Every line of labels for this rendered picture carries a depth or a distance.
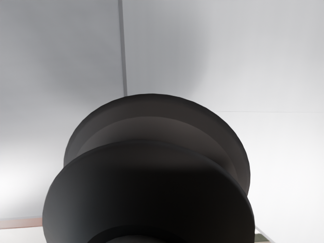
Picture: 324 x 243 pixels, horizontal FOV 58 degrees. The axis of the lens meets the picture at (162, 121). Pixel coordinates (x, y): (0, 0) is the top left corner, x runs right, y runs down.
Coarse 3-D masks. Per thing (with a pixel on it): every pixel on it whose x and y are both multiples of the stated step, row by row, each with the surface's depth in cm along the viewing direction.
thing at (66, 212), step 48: (96, 144) 6; (144, 144) 4; (192, 144) 6; (48, 192) 5; (96, 192) 4; (144, 192) 4; (192, 192) 4; (240, 192) 5; (48, 240) 5; (96, 240) 4; (192, 240) 4; (240, 240) 5
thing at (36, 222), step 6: (0, 222) 17; (6, 222) 17; (12, 222) 17; (18, 222) 17; (24, 222) 17; (30, 222) 17; (36, 222) 17; (0, 228) 17; (6, 228) 17; (12, 228) 17; (18, 228) 17
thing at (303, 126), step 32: (256, 128) 9; (288, 128) 9; (320, 128) 9; (256, 160) 10; (288, 160) 10; (320, 160) 10; (256, 192) 10; (288, 192) 10; (320, 192) 10; (256, 224) 11; (288, 224) 11; (320, 224) 11
